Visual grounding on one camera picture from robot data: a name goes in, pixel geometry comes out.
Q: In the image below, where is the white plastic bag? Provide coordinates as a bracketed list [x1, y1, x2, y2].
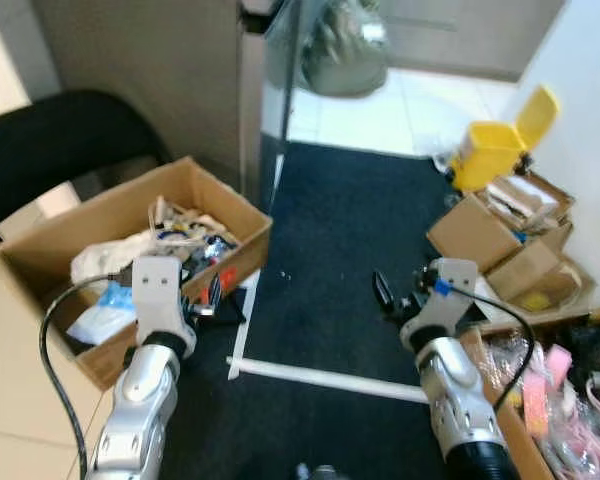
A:
[70, 230, 166, 291]

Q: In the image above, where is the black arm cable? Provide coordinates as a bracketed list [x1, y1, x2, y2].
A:
[38, 273, 139, 480]
[445, 283, 538, 416]

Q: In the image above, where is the clear plastic bag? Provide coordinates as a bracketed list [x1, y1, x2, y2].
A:
[65, 283, 139, 346]

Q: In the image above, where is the brown cabinet panel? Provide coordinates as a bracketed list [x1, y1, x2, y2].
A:
[30, 0, 266, 196]

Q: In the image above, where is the large open cardboard box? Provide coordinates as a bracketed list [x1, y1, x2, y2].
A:
[0, 155, 274, 393]

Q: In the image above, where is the white floor tape strip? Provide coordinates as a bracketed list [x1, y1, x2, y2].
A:
[227, 355, 431, 406]

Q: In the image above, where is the black chair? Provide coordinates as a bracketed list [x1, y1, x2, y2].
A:
[0, 89, 173, 239]

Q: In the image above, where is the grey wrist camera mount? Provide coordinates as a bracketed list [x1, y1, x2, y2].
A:
[130, 255, 198, 348]
[400, 257, 481, 351]

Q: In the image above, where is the yellow lidded rubbish bin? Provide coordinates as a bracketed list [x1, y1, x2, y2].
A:
[448, 84, 562, 193]

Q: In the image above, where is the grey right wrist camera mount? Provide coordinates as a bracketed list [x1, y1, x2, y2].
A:
[400, 257, 481, 351]

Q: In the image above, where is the small open cardboard box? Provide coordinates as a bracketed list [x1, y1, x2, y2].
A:
[426, 172, 577, 276]
[483, 222, 588, 313]

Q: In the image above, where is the black floor mat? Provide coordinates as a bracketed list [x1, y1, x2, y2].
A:
[228, 140, 491, 396]
[158, 350, 461, 480]

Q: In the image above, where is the grey-green rubbish bag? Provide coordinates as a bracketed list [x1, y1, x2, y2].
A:
[300, 0, 391, 99]

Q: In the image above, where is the pink plastic packet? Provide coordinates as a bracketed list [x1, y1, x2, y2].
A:
[520, 343, 573, 436]

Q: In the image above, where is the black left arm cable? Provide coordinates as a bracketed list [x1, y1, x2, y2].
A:
[38, 273, 139, 480]

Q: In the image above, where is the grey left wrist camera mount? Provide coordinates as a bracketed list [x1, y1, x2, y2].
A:
[130, 255, 198, 348]

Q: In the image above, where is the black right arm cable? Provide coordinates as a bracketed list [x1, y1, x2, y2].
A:
[445, 283, 538, 416]

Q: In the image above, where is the cardboard box with pink packets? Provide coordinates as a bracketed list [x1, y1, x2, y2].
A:
[460, 305, 600, 480]

